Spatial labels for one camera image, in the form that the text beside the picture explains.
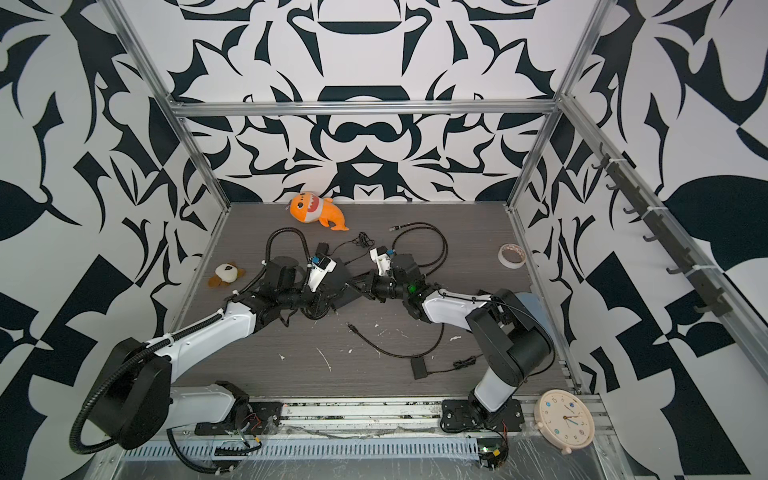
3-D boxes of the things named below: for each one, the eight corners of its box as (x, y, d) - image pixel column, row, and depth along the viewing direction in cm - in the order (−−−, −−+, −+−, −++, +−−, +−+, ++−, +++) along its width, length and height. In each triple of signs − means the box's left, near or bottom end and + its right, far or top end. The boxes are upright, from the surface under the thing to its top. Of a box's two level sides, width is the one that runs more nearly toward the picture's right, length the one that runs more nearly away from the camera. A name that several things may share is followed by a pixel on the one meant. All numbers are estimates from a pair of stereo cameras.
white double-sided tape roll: (501, 269, 104) (503, 265, 102) (495, 247, 110) (496, 243, 108) (527, 269, 104) (530, 265, 103) (519, 247, 110) (522, 243, 108)
